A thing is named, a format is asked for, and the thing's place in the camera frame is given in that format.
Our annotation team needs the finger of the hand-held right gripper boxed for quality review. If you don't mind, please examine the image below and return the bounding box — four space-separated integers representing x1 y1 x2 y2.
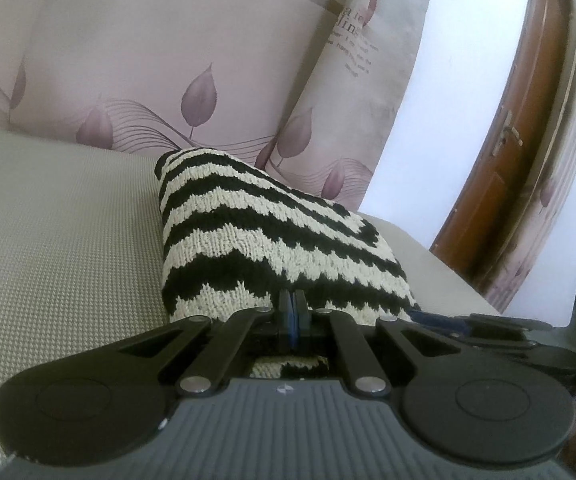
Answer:
445 332 576 377
408 309 554 335

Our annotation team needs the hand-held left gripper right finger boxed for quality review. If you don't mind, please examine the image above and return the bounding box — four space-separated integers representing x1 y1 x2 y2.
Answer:
293 289 451 397

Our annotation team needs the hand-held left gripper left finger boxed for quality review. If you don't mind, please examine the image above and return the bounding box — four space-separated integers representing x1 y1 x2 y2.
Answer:
116 289 295 397

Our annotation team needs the black and white striped sweater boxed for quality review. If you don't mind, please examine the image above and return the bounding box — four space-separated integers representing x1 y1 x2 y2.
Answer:
154 146 423 380

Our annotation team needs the brown wooden door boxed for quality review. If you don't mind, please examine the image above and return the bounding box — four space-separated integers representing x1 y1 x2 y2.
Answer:
429 0 576 293

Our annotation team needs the metal door handle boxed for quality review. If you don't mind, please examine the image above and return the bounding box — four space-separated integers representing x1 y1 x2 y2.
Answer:
492 109 524 157

